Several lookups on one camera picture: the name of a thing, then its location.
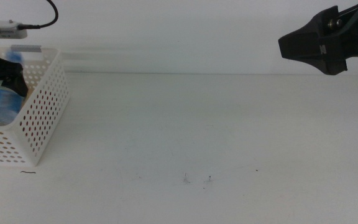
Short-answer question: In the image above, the clear water bottle blue cap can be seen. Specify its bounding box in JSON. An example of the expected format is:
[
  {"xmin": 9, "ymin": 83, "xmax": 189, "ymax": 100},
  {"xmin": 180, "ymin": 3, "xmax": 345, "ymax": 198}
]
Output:
[{"xmin": 0, "ymin": 51, "xmax": 24, "ymax": 127}]

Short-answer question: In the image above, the white perforated plastic basket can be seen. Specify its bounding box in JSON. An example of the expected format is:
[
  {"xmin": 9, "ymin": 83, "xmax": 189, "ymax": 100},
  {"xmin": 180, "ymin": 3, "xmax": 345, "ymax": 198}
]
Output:
[{"xmin": 0, "ymin": 46, "xmax": 71, "ymax": 167}]

